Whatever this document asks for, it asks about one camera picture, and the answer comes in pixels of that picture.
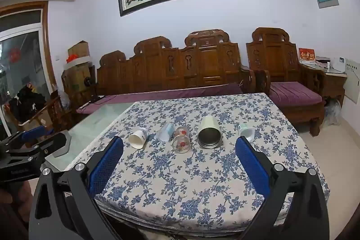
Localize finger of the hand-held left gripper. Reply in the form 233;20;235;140
0;125;54;151
6;130;71;162

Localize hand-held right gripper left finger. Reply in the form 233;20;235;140
28;135;124;240

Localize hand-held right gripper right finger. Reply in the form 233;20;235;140
235;136;330;240

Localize white paper cup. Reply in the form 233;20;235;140
128;128;149;149

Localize clear plastic cup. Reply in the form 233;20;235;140
156;122;176;143

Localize glass cup with red print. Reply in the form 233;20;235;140
171;126;192;154

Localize wooden chair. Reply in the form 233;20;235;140
4;90;74;139

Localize dark cloth pile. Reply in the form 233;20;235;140
8;84;47;123

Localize white and green mug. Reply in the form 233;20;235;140
238;123;256;141

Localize pale green metal tumbler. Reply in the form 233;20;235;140
196;115;224;149

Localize blue floral tablecloth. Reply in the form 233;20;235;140
94;92;330;232

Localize large cardboard box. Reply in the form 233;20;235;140
62;62;95;96

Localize red window decoration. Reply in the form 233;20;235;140
8;47;22;62

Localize square purple seat cushion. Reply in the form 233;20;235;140
269;81;323;109

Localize long purple sofa cushion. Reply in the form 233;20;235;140
77;83;244;114

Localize small cardboard box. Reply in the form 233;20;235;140
67;40;90;63

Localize clear plastic bag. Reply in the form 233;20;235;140
323;99;343;127

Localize carved wooden armchair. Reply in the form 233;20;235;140
246;27;327;136

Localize wooden side table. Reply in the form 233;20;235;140
302;63;348;108

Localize carved wooden sofa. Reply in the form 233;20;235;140
96;29;256;117

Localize red desk calendar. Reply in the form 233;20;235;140
298;48;316;65

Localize white box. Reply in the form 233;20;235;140
336;57;347;73

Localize black cable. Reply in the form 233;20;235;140
79;93;107;110

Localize wooden door frame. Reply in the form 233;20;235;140
0;1;58;139

